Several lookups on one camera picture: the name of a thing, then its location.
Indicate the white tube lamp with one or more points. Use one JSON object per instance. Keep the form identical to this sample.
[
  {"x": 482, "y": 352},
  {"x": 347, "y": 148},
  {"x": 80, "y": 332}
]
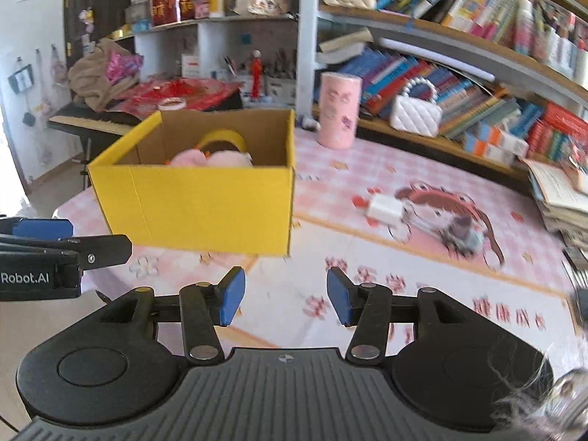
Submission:
[{"x": 436, "y": 55}]

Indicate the small purple grey toy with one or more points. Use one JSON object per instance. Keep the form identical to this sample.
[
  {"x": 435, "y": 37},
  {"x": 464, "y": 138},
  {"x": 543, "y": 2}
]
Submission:
[{"x": 461, "y": 234}]

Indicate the pink printed table mat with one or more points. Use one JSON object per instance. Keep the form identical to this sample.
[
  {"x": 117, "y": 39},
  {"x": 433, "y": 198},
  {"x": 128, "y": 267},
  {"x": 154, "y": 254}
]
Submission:
[{"x": 349, "y": 179}]

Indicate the pale pink plush toy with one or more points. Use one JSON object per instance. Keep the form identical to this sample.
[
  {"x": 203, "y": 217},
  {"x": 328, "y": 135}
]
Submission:
[{"x": 186, "y": 158}]

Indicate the red paper decorations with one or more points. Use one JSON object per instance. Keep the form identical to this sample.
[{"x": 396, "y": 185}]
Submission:
[{"x": 202, "y": 92}]

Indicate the white round tape roll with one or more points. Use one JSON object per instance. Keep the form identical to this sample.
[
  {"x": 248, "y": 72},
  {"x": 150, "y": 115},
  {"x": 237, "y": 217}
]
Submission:
[{"x": 172, "y": 103}]

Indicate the row of colourful books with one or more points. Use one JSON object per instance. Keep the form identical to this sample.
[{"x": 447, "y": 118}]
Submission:
[
  {"x": 459, "y": 96},
  {"x": 487, "y": 0}
]

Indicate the orange white carton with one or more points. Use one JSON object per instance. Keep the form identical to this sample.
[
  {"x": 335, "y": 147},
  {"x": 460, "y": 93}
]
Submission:
[
  {"x": 505, "y": 140},
  {"x": 487, "y": 151}
]

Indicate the white box red label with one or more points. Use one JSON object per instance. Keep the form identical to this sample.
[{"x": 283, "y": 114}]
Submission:
[{"x": 190, "y": 66}]

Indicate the magenta foil bag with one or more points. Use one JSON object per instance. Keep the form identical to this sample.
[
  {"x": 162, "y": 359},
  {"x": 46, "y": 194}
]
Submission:
[{"x": 123, "y": 66}]

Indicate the red figure pen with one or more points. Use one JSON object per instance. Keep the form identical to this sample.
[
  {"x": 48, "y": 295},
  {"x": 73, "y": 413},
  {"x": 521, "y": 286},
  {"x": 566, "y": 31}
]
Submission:
[{"x": 255, "y": 73}]

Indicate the white cup yellow label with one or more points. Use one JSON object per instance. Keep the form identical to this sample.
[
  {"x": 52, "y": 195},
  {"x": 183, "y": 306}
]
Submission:
[{"x": 217, "y": 0}]

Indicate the brown cloth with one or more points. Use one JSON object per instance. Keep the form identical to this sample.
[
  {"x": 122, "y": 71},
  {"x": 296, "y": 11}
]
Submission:
[{"x": 92, "y": 78}]

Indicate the white quilted pearl handbag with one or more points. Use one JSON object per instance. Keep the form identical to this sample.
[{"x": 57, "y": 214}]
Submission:
[{"x": 415, "y": 117}]

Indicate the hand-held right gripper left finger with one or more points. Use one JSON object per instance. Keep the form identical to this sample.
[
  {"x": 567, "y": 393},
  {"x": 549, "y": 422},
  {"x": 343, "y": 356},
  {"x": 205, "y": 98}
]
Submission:
[{"x": 229, "y": 296}]

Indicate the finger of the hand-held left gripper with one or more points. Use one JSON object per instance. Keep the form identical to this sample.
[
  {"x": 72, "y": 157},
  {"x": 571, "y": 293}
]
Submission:
[
  {"x": 105, "y": 248},
  {"x": 41, "y": 228}
]

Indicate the yellow cardboard box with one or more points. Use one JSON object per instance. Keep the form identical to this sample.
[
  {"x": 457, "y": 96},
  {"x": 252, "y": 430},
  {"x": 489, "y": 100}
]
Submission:
[{"x": 197, "y": 206}]

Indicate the red thick book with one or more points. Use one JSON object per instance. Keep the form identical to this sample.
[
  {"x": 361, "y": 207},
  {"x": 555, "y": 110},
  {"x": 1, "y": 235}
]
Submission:
[{"x": 567, "y": 117}]

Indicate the yellow tape roll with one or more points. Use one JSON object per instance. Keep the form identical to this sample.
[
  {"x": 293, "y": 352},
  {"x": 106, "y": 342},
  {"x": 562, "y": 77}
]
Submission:
[{"x": 220, "y": 134}]

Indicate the pink sticker cylinder container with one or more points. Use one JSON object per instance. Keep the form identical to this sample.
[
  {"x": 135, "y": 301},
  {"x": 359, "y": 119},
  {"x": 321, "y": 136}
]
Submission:
[{"x": 337, "y": 110}]

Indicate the stack of paper booklets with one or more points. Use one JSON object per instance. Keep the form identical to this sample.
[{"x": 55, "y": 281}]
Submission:
[{"x": 560, "y": 193}]

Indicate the white rectangular block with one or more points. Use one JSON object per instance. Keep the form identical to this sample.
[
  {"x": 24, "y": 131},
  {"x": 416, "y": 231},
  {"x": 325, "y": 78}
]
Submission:
[{"x": 383, "y": 207}]

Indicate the hanging grey pouch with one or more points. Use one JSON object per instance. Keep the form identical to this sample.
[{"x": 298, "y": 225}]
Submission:
[{"x": 20, "y": 78}]

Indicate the grey fuzzy material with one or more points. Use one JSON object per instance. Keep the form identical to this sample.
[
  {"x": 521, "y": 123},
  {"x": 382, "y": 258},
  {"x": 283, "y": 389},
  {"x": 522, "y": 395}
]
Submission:
[{"x": 551, "y": 404}]

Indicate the black electric piano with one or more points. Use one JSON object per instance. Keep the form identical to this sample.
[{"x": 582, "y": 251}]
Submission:
[{"x": 87, "y": 120}]

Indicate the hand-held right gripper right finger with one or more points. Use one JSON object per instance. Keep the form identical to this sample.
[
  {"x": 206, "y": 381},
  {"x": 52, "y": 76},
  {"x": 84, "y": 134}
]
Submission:
[{"x": 339, "y": 296}]

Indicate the thick cream book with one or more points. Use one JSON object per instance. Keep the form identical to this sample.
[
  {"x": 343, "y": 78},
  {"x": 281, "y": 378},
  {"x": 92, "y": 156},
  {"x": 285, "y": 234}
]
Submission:
[{"x": 344, "y": 39}]

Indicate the dark phone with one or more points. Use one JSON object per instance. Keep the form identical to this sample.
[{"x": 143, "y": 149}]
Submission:
[{"x": 579, "y": 305}]

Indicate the white pen holder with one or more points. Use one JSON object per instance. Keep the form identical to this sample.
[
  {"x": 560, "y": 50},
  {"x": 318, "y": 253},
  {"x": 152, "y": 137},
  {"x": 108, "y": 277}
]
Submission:
[{"x": 280, "y": 87}]

